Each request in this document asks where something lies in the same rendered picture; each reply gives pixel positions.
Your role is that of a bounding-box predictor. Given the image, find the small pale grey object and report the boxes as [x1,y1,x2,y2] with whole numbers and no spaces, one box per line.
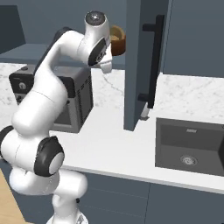
[139,104,151,122]

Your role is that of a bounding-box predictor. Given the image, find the black cabinet door handle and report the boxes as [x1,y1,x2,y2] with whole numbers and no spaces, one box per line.
[136,14,166,109]

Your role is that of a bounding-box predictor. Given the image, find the blue-grey closed wall cabinet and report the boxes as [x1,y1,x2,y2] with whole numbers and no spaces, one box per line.
[162,0,224,79]

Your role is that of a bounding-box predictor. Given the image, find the blue-grey open cabinet door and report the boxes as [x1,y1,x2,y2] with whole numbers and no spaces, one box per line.
[123,0,173,131]

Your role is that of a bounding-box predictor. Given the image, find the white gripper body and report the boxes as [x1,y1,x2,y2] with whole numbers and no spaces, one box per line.
[100,55,114,74]

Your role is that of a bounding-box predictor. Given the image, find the blue-grey base cabinet door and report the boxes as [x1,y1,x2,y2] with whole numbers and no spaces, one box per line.
[144,182,224,224]

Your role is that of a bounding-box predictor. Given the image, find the blue-grey drawer front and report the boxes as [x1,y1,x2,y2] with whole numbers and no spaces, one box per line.
[83,171,151,200]
[77,193,151,221]

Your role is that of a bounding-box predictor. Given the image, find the brown wooden bowl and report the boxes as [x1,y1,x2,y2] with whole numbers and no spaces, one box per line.
[110,24,127,57]

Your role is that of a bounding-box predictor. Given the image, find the dark blue-grey cabinet panel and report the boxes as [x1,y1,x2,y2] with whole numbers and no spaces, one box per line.
[0,4,27,55]

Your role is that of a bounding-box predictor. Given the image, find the dark grey toaster oven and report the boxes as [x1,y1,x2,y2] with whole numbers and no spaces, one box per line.
[8,65,95,134]

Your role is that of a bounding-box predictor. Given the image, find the dark grey sink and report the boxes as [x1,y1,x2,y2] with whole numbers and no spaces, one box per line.
[154,116,224,178]

